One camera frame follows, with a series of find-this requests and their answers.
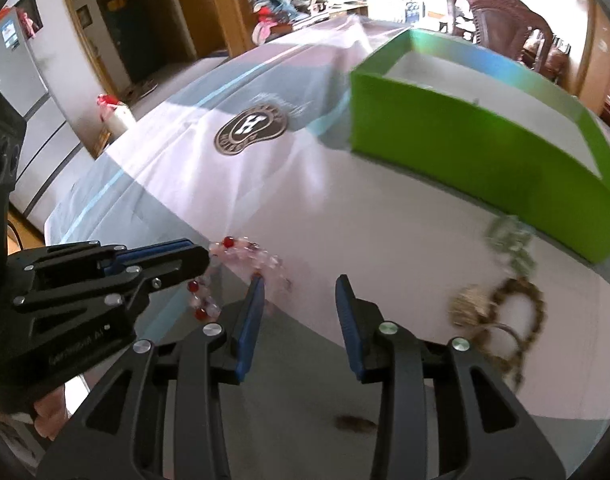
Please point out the red fridge ornament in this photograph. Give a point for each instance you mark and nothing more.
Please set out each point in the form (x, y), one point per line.
(29, 22)

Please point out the green cardboard box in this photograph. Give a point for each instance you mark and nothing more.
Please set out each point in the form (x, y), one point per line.
(460, 160)

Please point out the small framed wall picture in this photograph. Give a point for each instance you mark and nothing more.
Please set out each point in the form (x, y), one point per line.
(85, 16)

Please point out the person's left hand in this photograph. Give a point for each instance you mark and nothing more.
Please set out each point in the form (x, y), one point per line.
(52, 415)

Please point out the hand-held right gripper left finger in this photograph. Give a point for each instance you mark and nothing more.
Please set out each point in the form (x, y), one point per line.
(247, 330)

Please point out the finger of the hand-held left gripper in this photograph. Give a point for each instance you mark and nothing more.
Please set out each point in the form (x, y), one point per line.
(85, 292)
(150, 254)

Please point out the silver refrigerator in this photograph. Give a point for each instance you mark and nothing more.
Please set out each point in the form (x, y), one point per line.
(40, 125)

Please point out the small dark brown ornament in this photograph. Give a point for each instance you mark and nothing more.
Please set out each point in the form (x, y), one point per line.
(355, 424)

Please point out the wooden television cabinet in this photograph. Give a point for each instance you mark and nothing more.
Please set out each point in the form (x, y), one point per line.
(340, 6)

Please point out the pile of colourful clothes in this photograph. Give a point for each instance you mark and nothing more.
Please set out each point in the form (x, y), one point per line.
(275, 12)

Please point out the yellow checked bag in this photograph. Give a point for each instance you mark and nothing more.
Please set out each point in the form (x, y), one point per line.
(102, 142)

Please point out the beige beaded ornament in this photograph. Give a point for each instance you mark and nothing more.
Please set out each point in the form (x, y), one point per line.
(467, 307)

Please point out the white and blue baby fence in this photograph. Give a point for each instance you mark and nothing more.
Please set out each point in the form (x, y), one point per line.
(413, 9)

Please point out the red and white paper bag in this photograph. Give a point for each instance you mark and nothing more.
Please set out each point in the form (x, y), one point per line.
(116, 117)

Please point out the carved dark wooden chair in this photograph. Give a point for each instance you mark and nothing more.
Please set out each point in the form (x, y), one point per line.
(500, 15)

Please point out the thin brown bangle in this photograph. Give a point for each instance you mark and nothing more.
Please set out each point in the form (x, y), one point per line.
(516, 360)

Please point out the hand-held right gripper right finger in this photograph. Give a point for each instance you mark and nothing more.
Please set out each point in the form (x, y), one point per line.
(347, 330)

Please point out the dark entrance door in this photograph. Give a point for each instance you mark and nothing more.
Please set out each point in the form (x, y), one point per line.
(130, 40)

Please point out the dark wooden sofa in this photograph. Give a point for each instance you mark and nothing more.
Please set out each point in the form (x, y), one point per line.
(552, 60)

